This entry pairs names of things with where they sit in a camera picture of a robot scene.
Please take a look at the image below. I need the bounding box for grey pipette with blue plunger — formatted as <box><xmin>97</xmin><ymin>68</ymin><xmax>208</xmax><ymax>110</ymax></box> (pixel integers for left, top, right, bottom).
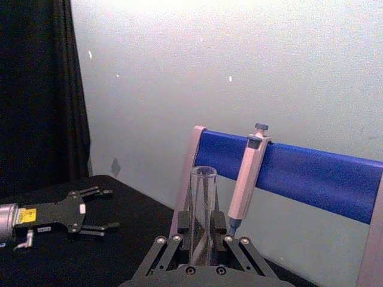
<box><xmin>227</xmin><ymin>123</ymin><xmax>272</xmax><ymax>237</ymax></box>

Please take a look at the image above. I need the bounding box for black curtain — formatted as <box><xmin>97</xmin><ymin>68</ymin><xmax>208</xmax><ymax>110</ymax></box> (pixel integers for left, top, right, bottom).
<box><xmin>0</xmin><ymin>0</ymin><xmax>92</xmax><ymax>199</ymax></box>

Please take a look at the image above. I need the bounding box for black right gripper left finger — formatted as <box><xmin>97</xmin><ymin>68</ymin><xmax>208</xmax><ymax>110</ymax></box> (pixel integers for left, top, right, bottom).
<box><xmin>131</xmin><ymin>210</ymin><xmax>193</xmax><ymax>277</ymax></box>

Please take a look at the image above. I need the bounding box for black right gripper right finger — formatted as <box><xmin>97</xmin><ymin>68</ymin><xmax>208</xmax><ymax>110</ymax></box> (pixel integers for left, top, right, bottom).
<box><xmin>212</xmin><ymin>210</ymin><xmax>281</xmax><ymax>279</ymax></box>

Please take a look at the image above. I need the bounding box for clear plastic tube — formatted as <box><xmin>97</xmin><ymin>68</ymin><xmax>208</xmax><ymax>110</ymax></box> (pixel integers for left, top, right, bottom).
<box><xmin>190</xmin><ymin>166</ymin><xmax>218</xmax><ymax>267</ymax></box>

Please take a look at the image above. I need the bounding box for blue and grey pipette rack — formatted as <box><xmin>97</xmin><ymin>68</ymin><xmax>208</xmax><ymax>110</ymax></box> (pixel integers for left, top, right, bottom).
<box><xmin>169</xmin><ymin>125</ymin><xmax>383</xmax><ymax>287</ymax></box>

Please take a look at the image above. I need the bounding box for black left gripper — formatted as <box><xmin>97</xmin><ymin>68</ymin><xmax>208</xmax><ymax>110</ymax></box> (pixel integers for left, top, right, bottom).
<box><xmin>13</xmin><ymin>185</ymin><xmax>121</xmax><ymax>237</ymax></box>

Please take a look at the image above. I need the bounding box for black table cloth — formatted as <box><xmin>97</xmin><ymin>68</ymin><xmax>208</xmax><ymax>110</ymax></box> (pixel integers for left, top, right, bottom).
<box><xmin>0</xmin><ymin>174</ymin><xmax>318</xmax><ymax>287</ymax></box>

